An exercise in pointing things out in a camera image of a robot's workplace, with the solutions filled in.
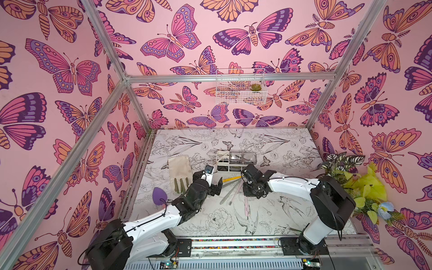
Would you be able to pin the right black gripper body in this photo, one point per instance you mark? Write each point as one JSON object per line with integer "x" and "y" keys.
{"x": 250, "y": 180}

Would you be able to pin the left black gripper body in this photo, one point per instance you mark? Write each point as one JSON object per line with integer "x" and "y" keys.
{"x": 211, "y": 190}

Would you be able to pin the grey toothbrush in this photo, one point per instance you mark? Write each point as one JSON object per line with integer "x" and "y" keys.
{"x": 235, "y": 187}

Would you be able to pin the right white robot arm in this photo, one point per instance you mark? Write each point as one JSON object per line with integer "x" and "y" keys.
{"x": 333, "y": 205}

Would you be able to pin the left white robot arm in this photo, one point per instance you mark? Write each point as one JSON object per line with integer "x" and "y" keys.
{"x": 120, "y": 244}

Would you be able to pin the yellow toothbrush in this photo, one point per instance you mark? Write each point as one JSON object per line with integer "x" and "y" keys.
{"x": 231, "y": 179}

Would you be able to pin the cream toothbrush holder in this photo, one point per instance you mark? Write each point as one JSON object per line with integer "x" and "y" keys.
{"x": 234, "y": 161}

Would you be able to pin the beige gardening glove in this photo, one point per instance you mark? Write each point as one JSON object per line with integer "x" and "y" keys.
{"x": 180, "y": 173}

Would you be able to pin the purple egg-shaped sponge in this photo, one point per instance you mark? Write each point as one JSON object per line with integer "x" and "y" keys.
{"x": 159, "y": 196}

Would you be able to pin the small green succulent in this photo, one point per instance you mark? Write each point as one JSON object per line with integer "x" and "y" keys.
{"x": 255, "y": 87}

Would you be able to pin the artificial plant bouquet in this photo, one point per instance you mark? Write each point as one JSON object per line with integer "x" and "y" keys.
{"x": 367, "y": 190}

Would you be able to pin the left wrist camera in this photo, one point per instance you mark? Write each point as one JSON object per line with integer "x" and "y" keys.
{"x": 209, "y": 169}

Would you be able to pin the white wire basket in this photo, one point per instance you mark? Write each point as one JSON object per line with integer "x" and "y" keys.
{"x": 234, "y": 89}

